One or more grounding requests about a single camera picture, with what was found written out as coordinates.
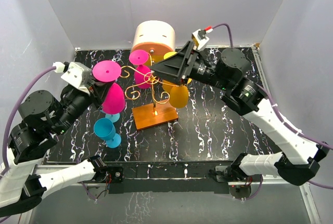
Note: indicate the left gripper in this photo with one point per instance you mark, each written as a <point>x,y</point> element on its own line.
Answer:
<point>90,96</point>

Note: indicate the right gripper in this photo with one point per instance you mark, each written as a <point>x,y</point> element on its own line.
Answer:
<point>177,67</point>

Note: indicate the orange wine glass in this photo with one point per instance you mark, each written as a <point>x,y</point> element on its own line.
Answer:
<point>179,96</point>
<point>167,86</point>

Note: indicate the orange wine glass front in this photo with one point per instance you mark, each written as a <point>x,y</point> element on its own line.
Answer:
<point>179,96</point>

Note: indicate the magenta wine glass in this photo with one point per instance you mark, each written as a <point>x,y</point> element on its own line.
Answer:
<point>143,72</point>
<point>108,72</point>

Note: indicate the blue wine glass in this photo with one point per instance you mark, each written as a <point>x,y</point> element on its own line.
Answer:
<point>106,131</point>
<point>113,117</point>

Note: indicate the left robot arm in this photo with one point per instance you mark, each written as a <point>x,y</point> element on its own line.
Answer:
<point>43,116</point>

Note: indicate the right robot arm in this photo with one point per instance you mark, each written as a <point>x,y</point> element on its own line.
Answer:
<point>298,160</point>

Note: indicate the blue wine glass front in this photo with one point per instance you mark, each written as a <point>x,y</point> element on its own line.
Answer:
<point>106,131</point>

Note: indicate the wooden rack base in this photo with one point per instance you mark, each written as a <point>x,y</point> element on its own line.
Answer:
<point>151,115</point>

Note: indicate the pink yellow cylinder box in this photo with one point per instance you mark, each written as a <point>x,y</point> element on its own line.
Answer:
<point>155,37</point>

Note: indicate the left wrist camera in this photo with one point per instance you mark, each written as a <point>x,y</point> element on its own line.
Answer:
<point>75,74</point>

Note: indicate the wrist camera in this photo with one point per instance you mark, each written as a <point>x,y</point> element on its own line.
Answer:
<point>200,37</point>
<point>75,74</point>

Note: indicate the gold wire glass rack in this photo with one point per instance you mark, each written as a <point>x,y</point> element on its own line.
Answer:
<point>153,80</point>

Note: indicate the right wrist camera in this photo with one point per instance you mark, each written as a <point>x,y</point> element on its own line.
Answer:
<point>200,37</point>

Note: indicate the aluminium frame rail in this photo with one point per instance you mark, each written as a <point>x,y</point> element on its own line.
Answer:
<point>182,194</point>

